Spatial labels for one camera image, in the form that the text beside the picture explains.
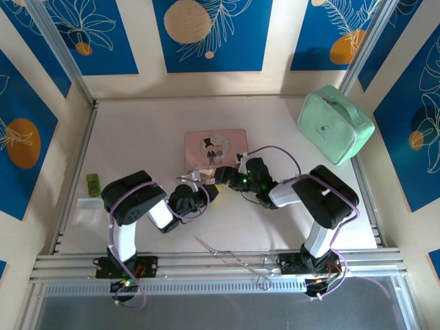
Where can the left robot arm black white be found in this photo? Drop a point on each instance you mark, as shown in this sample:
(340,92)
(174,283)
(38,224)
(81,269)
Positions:
(132,206)

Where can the aluminium frame rail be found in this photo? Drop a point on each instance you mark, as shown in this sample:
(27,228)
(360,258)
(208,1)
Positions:
(213,271)

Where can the mint green zip case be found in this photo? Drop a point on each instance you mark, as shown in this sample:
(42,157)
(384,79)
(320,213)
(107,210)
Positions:
(335,125)

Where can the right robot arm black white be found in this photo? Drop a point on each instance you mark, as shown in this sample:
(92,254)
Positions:
(326,203)

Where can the small green block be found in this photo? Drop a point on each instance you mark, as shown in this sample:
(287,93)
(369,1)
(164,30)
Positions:
(93,185)

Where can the aluminium frame post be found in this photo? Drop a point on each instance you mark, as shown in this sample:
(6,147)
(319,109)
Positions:
(369,44)
(58,44)

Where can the clear plastic bag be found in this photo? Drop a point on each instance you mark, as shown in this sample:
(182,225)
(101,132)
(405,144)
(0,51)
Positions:
(87,211)

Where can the yellow headed key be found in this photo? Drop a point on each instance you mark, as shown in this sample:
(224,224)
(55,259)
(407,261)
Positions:
(218,188)

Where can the blue floral wall panel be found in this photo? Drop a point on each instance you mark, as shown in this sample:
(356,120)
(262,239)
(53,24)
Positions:
(79,38)
(330,38)
(24,137)
(412,137)
(213,38)

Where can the pink tin box with couple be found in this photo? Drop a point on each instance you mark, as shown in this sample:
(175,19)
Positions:
(199,151)

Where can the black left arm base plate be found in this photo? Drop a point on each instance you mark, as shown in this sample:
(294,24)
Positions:
(148,266)

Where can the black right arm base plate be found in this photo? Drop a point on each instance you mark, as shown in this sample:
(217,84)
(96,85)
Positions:
(290,264)

